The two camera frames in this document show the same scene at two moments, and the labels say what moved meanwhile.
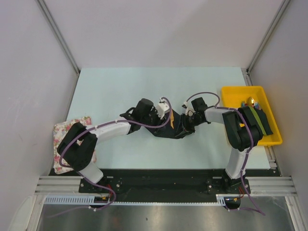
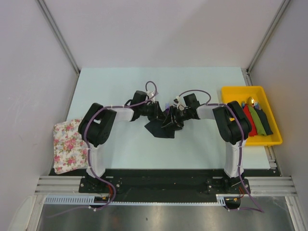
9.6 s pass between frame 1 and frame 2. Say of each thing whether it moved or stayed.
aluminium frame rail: stayed
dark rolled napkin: stayed
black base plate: stayed
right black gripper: moved
